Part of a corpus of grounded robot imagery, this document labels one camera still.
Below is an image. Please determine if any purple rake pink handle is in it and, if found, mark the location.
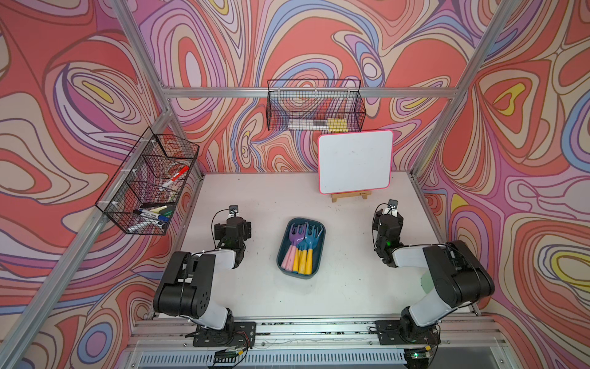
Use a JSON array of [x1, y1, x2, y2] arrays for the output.
[[281, 224, 307, 272]]

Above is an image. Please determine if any dark teal storage box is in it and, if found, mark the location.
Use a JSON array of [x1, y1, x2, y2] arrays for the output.
[[277, 218, 326, 279]]

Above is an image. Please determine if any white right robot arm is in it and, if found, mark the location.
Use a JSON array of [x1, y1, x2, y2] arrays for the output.
[[372, 210, 495, 336]]

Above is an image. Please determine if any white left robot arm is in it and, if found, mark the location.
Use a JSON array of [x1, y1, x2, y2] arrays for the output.
[[153, 215, 252, 331]]

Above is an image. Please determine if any blue rake yellow handle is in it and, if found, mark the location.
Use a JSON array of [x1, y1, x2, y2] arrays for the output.
[[305, 226, 323, 275]]

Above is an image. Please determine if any yellow eraser in basket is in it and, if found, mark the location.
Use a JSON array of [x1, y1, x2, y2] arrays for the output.
[[327, 118, 348, 133]]

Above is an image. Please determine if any blue marker pen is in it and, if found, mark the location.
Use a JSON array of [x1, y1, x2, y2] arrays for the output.
[[133, 208, 170, 223]]

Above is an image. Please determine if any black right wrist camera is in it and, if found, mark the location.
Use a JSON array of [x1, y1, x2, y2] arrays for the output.
[[388, 199, 399, 211]]

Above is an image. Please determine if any wooden easel stand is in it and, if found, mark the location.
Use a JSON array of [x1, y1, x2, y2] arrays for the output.
[[330, 190, 372, 203]]

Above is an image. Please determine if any red marker pen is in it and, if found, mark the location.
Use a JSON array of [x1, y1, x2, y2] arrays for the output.
[[162, 166, 189, 188]]

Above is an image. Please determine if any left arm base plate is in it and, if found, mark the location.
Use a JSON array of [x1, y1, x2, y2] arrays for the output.
[[187, 321, 257, 348]]

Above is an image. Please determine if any pink framed whiteboard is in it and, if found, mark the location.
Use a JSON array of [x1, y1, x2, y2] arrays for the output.
[[318, 130, 393, 195]]

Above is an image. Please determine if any teal rake yellow handle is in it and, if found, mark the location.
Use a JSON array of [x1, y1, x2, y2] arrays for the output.
[[293, 248, 301, 273], [298, 225, 313, 275]]

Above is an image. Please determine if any light green round lid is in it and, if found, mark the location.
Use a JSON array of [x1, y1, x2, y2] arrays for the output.
[[420, 272, 434, 295]]

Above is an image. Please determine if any black wire basket wall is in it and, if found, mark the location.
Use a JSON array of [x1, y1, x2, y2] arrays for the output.
[[95, 128, 200, 235], [266, 77, 367, 134]]

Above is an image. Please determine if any black wire basket left wall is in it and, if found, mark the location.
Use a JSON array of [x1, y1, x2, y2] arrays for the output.
[[95, 128, 200, 235]]

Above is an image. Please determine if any green circuit board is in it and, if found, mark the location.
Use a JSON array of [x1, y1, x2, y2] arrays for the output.
[[214, 350, 244, 363]]

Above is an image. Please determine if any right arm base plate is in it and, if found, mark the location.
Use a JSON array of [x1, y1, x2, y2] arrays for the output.
[[373, 320, 440, 346]]

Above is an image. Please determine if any black wire basket back wall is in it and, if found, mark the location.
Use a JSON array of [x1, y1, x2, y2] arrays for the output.
[[266, 77, 367, 134]]

